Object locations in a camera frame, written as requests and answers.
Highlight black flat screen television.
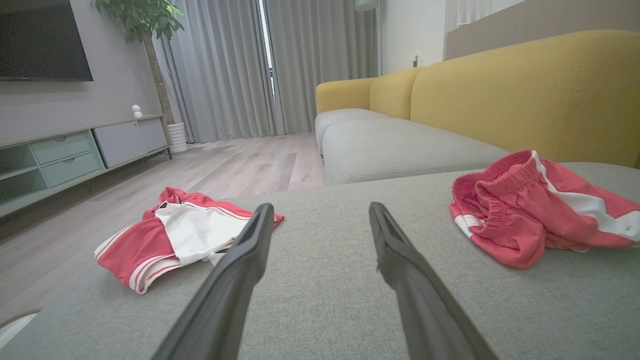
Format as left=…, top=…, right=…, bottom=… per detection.
left=0, top=0, right=94, bottom=82

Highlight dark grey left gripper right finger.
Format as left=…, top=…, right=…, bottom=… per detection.
left=368, top=201, right=499, bottom=360

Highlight white ribbed plant pot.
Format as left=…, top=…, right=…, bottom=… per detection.
left=166, top=122, right=190, bottom=154

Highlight yellow fabric sofa back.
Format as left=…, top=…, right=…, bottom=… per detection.
left=315, top=29, right=640, bottom=169

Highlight green potted tree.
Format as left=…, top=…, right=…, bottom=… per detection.
left=91, top=0, right=185, bottom=126

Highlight grey curtain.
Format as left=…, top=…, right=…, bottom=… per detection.
left=263, top=0, right=379, bottom=136
left=152, top=0, right=277, bottom=145

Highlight red shorts with white stripe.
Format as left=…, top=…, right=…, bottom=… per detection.
left=449, top=149, right=640, bottom=270

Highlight white slatted railing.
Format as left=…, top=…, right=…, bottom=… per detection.
left=456, top=0, right=493, bottom=27

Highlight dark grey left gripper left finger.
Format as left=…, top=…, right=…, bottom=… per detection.
left=151, top=202, right=275, bottom=360

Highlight grey and green TV cabinet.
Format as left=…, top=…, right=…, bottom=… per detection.
left=0, top=115, right=172, bottom=218

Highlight red and white jersey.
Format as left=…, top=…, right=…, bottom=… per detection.
left=94, top=186, right=285, bottom=295

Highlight large grey sofa seat cushion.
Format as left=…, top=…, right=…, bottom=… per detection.
left=0, top=161, right=640, bottom=360

